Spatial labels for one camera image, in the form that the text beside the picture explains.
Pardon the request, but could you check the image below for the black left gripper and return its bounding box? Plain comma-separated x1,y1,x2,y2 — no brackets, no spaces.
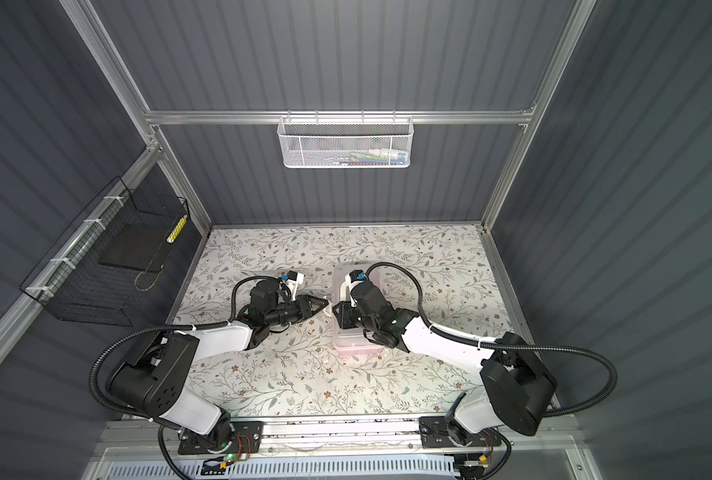
266,294,328,329

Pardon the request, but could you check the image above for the clear tool box lid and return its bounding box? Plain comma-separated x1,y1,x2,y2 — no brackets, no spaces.
331,263,371,345

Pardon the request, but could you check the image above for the pink tool box base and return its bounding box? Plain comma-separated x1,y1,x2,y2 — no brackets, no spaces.
333,343,384,357

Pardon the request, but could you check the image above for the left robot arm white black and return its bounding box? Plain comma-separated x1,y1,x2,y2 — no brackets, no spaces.
105,272,329,442

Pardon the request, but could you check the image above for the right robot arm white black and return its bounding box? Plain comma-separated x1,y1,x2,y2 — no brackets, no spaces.
333,277,557,445

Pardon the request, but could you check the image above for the yellow tube in black basket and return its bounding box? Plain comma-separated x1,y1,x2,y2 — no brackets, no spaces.
166,215,188,244

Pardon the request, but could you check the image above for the black pad in basket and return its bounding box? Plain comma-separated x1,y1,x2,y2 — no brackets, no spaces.
98,224,174,273

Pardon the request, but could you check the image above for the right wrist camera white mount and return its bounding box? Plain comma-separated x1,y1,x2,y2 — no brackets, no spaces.
346,269,368,294

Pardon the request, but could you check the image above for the left black corrugated cable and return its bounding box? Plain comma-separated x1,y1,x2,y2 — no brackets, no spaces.
88,275,273,418

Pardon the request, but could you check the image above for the black corrugated cable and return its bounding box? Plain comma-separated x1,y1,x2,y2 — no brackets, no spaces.
88,275,273,418
364,261,620,418

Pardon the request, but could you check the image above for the white wire mesh basket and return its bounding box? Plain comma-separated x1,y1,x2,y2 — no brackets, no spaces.
277,119,415,169

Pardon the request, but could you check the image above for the black wire basket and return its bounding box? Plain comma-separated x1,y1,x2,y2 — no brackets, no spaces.
20,181,190,327

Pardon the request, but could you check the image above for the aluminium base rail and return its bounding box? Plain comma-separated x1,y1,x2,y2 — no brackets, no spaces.
92,413,585,460

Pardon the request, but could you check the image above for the horizontal aluminium frame bar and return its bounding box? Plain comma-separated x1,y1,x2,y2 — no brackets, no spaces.
144,110,533,125

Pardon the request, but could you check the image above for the right black corrugated cable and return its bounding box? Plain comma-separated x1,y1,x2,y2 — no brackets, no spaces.
364,261,620,418

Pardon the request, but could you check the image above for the aluminium corner frame post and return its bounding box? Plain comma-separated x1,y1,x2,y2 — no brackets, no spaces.
60,0,213,236

